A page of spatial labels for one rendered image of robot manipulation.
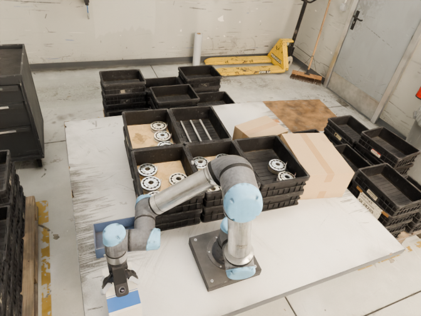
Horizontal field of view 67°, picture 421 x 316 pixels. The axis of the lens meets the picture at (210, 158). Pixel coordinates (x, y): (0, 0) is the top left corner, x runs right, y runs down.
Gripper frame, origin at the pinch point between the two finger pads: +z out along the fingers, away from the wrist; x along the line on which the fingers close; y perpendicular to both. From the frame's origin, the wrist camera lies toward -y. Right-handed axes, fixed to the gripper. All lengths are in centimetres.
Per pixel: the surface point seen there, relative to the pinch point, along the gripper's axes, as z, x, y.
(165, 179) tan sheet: -6, -33, 52
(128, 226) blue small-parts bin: 6.4, -9.6, 36.3
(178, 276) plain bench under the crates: 7.4, -25.1, 3.0
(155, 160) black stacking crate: -8, -31, 66
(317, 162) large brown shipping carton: -12, -120, 36
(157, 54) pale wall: 60, -116, 380
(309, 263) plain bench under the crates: 8, -88, -11
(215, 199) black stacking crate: -10, -51, 27
